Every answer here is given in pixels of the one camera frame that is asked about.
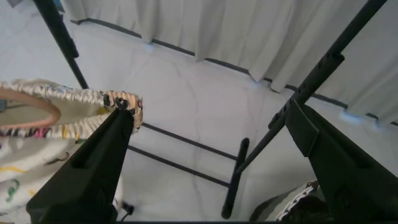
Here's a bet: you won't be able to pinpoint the white curtain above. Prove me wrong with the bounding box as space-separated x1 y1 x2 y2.
60 0 398 127

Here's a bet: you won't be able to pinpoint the white laundry basket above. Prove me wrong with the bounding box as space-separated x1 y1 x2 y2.
248 179 332 223

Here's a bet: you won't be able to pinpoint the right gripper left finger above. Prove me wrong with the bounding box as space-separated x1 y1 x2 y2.
26 108 136 223

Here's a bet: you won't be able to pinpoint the cream printed shorts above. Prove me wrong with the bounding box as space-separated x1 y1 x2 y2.
0 78 144 224

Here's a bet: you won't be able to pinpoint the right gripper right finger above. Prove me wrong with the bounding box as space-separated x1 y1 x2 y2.
285 99 398 223

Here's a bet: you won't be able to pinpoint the pink clothes hanger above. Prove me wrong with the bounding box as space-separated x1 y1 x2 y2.
0 88 62 130

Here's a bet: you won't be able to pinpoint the black clothes rack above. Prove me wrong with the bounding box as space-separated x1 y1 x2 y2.
32 0 388 220

